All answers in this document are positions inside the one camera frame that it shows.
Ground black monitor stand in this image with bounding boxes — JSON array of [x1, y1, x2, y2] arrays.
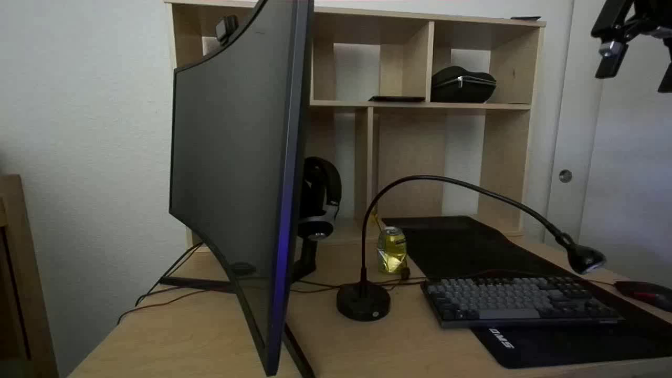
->
[[158, 273, 316, 378]]

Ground white door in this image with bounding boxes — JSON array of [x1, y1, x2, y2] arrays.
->
[[542, 0, 672, 282]]

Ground black gooseneck desk lamp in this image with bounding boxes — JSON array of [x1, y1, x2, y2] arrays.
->
[[333, 175, 608, 323]]

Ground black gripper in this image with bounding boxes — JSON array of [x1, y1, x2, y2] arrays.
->
[[590, 0, 672, 95]]

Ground black headphones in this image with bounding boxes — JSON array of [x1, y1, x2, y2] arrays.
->
[[296, 155, 344, 241]]

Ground black monitor cable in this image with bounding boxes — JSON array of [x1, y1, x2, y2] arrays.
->
[[132, 239, 206, 307]]

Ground yellow drink can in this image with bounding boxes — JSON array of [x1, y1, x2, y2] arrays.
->
[[375, 225, 409, 278]]

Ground red cable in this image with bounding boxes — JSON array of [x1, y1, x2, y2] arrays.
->
[[112, 276, 428, 325]]

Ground black headphone stand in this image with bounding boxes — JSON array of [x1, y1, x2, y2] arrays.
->
[[290, 238, 318, 282]]

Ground black curved monitor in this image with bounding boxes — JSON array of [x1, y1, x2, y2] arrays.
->
[[167, 0, 314, 378]]

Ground black and red mouse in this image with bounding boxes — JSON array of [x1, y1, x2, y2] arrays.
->
[[612, 279, 672, 316]]

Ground flat black device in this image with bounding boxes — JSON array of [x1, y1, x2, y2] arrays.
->
[[368, 93, 426, 105]]

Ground brown wooden cabinet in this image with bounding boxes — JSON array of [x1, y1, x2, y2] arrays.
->
[[0, 175, 59, 378]]

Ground light wooden shelf unit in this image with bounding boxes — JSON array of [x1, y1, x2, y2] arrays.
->
[[166, 0, 545, 238]]

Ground black bag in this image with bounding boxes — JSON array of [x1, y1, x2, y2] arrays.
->
[[428, 63, 497, 105]]

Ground grey mechanical keyboard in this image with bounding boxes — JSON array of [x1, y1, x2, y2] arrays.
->
[[420, 273, 625, 332]]

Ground black desk mat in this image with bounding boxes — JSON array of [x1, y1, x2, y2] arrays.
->
[[381, 215, 672, 373]]

